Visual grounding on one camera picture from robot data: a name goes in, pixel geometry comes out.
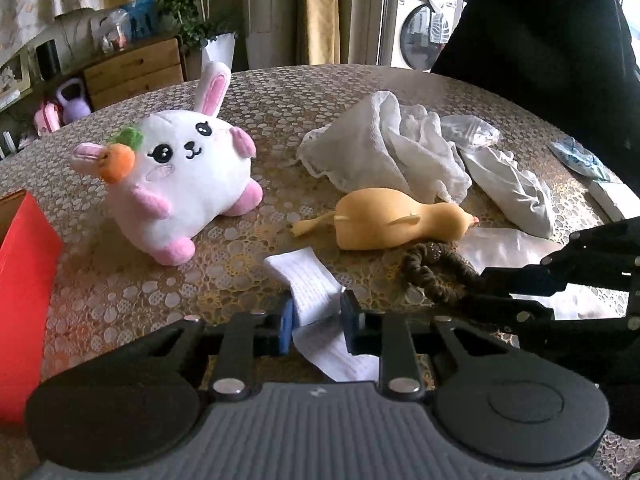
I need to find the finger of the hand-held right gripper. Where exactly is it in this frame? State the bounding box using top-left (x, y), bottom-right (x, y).
top-left (480, 216), bottom-right (640, 298)
top-left (459, 296), bottom-right (556, 335)

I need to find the white rabbit plush toy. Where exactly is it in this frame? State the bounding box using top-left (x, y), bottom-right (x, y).
top-left (69, 61), bottom-right (265, 267)

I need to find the plastic bag with snacks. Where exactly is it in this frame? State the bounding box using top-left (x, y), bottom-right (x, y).
top-left (90, 8), bottom-right (133, 53)

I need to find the green potted plant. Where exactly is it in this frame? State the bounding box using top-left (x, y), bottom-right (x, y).
top-left (132, 0), bottom-right (241, 53)

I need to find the black speaker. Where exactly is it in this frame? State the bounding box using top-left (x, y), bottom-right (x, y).
top-left (36, 40), bottom-right (62, 81)

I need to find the clear plastic bag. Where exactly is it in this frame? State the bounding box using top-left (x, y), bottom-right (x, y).
top-left (440, 114), bottom-right (502, 151)

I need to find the blue bag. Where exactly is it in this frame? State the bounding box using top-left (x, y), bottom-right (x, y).
top-left (122, 0), bottom-right (160, 41)

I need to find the pink kettlebell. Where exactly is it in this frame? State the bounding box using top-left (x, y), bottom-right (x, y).
top-left (34, 101), bottom-right (63, 136)

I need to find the person in black clothing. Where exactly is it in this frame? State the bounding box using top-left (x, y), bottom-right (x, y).
top-left (430, 0), bottom-right (640, 206)

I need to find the grey curtain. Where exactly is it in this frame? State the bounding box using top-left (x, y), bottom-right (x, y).
top-left (240, 0), bottom-right (301, 68)

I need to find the picture frame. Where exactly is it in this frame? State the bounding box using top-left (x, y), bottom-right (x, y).
top-left (0, 52), bottom-right (32, 96)

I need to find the brown hair scrunchie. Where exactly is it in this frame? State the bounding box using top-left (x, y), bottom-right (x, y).
top-left (400, 241), bottom-right (483, 306)

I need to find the washing machine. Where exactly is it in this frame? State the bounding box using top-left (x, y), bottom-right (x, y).
top-left (387, 0), bottom-right (463, 72)

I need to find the white planter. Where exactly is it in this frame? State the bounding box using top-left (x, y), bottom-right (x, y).
top-left (201, 32), bottom-right (237, 81)

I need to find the blue face mask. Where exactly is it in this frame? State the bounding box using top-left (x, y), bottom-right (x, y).
top-left (547, 137), bottom-right (612, 182)

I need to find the red box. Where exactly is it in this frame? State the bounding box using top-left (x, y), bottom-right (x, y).
top-left (0, 191), bottom-right (64, 426)

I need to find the white towel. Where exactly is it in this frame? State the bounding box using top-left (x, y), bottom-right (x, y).
top-left (297, 91), bottom-right (472, 206)

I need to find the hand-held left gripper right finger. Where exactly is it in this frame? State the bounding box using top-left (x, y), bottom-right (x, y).
top-left (340, 290), bottom-right (506, 396)

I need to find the purple kettlebell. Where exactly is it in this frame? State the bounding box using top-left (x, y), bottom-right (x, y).
top-left (55, 78), bottom-right (92, 123)

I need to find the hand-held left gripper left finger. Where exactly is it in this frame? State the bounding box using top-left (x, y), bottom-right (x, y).
top-left (132, 302), bottom-right (301, 396)

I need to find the yellow curtain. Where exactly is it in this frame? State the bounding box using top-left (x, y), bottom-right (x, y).
top-left (295, 0), bottom-right (342, 66)

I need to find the yellow rubber chicken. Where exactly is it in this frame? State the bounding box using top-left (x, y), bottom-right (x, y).
top-left (291, 187), bottom-right (480, 252)

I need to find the white plastic sheet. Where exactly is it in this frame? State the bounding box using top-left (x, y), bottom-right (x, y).
top-left (457, 227), bottom-right (631, 321)

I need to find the small white box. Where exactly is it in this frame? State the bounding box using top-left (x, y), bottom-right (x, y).
top-left (587, 180), bottom-right (640, 222)

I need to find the wooden drawer chest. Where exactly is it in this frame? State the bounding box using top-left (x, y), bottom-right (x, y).
top-left (82, 37), bottom-right (187, 111)

